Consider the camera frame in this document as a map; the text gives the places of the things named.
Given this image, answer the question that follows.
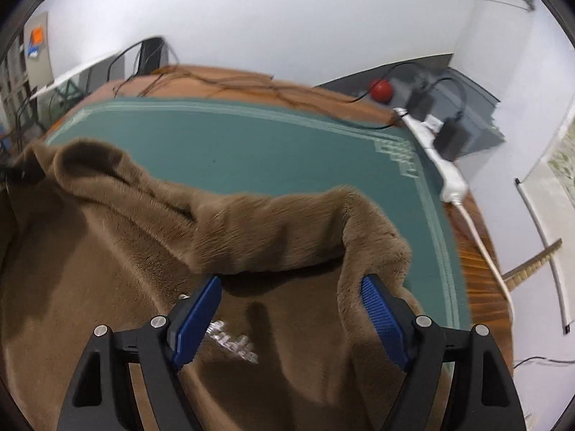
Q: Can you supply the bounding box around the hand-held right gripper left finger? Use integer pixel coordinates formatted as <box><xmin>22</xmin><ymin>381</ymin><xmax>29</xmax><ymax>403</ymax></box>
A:
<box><xmin>56</xmin><ymin>275</ymin><xmax>224</xmax><ymax>431</ymax></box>

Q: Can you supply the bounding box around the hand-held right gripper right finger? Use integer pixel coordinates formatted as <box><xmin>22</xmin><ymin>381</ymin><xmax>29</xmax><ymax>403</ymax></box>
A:
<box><xmin>360</xmin><ymin>274</ymin><xmax>526</xmax><ymax>431</ymax></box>

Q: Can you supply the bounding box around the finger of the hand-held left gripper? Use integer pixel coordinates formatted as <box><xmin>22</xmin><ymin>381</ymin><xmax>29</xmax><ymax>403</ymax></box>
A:
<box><xmin>0</xmin><ymin>164</ymin><xmax>46</xmax><ymax>187</ymax></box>

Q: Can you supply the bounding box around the brown fleece jacket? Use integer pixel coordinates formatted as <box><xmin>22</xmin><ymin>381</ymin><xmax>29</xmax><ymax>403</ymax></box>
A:
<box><xmin>0</xmin><ymin>139</ymin><xmax>414</xmax><ymax>431</ymax></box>

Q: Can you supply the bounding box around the grey glass-door cabinet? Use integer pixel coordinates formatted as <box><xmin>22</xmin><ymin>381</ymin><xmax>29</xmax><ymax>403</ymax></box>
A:
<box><xmin>0</xmin><ymin>11</ymin><xmax>55</xmax><ymax>113</ymax></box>

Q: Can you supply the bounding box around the glass folding table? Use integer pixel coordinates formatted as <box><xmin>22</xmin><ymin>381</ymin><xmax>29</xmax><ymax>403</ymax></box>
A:
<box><xmin>31</xmin><ymin>38</ymin><xmax>151</xmax><ymax>99</ymax></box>

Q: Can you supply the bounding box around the orange blue paper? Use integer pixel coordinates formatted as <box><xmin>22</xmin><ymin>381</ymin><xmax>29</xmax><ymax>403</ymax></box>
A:
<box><xmin>24</xmin><ymin>27</ymin><xmax>48</xmax><ymax>60</ymax></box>

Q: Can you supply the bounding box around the wooden stick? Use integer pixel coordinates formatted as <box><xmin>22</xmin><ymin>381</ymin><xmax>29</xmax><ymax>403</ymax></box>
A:
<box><xmin>502</xmin><ymin>239</ymin><xmax>563</xmax><ymax>293</ymax></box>

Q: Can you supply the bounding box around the black metal chair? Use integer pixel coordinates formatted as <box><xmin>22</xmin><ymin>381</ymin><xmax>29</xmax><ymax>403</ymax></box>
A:
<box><xmin>132</xmin><ymin>36</ymin><xmax>169</xmax><ymax>77</ymax></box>

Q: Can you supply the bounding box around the black power adapter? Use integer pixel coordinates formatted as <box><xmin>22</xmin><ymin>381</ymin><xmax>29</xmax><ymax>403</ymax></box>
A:
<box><xmin>432</xmin><ymin>117</ymin><xmax>469</xmax><ymax>162</ymax></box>

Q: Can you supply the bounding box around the grey low cabinet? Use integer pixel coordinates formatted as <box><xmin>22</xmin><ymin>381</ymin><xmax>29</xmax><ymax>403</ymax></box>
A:
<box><xmin>314</xmin><ymin>64</ymin><xmax>503</xmax><ymax>160</ymax></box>

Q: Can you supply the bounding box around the red ball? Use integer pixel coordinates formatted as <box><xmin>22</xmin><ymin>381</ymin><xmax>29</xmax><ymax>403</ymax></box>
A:
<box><xmin>368</xmin><ymin>78</ymin><xmax>396</xmax><ymax>103</ymax></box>

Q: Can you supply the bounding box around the black floor cable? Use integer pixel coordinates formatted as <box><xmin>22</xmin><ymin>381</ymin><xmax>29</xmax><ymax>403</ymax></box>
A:
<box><xmin>512</xmin><ymin>356</ymin><xmax>564</xmax><ymax>371</ymax></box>

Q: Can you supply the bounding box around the wall scroll painting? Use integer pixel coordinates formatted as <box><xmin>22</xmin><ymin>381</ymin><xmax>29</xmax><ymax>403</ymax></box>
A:
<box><xmin>514</xmin><ymin>103</ymin><xmax>575</xmax><ymax>335</ymax></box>

